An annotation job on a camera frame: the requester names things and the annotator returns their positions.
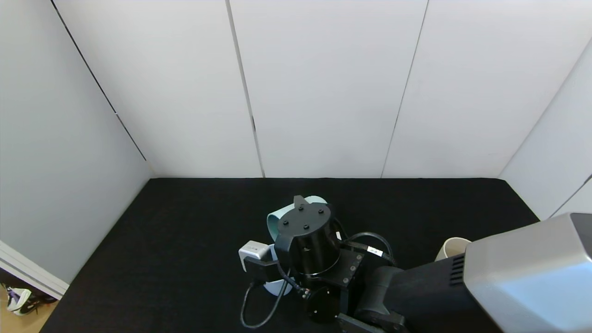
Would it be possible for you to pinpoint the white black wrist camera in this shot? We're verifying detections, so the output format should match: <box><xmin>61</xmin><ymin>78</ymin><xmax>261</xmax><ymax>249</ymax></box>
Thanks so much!
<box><xmin>239</xmin><ymin>240</ymin><xmax>284</xmax><ymax>284</ymax></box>

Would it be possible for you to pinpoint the white sneaker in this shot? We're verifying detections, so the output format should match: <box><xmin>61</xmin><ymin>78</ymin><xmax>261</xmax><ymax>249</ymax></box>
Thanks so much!
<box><xmin>5</xmin><ymin>286</ymin><xmax>56</xmax><ymax>316</ymax></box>

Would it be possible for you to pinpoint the white panel base rail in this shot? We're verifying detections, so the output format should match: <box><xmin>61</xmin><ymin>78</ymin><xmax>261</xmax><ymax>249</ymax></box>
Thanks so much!
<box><xmin>0</xmin><ymin>239</ymin><xmax>70</xmax><ymax>300</ymax></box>

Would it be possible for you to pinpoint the beige plastic cup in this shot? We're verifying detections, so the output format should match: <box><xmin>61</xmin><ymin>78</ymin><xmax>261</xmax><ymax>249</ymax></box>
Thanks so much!
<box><xmin>435</xmin><ymin>237</ymin><xmax>472</xmax><ymax>262</ymax></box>

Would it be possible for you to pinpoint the light blue plastic cup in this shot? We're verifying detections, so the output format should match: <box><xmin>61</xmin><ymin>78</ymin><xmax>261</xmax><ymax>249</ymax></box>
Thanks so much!
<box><xmin>264</xmin><ymin>245</ymin><xmax>294</xmax><ymax>297</ymax></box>

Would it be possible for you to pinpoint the black fabric table cover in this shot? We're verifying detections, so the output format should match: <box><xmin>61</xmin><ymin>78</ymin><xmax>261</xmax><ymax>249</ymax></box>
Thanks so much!
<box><xmin>41</xmin><ymin>178</ymin><xmax>542</xmax><ymax>333</ymax></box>

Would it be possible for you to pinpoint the black camera cable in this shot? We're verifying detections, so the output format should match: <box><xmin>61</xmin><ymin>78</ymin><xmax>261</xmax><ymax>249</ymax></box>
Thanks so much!
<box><xmin>240</xmin><ymin>273</ymin><xmax>292</xmax><ymax>330</ymax></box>

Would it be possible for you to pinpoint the black arm cable with tag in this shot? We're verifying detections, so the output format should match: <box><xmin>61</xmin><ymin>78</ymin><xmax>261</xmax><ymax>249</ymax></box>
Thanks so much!
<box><xmin>342</xmin><ymin>231</ymin><xmax>395</xmax><ymax>262</ymax></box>

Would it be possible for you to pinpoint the teal plastic cup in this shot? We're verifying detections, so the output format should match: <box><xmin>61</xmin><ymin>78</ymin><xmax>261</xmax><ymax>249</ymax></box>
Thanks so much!
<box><xmin>267</xmin><ymin>196</ymin><xmax>330</xmax><ymax>239</ymax></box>

